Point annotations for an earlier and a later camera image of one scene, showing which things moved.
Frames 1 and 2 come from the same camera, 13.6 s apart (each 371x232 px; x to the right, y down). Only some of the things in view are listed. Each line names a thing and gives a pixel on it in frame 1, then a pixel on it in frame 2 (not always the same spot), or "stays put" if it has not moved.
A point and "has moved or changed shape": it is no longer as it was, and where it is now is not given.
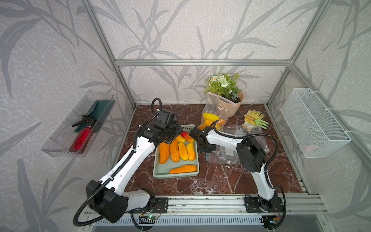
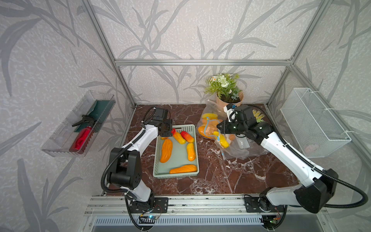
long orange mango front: x=185 y=168 stays put
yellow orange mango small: x=180 y=138 stays put
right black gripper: x=211 y=149 to x=223 y=130
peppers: x=191 y=151 stays put
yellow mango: x=183 y=151 has moved or changed shape
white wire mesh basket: x=316 y=132 stays put
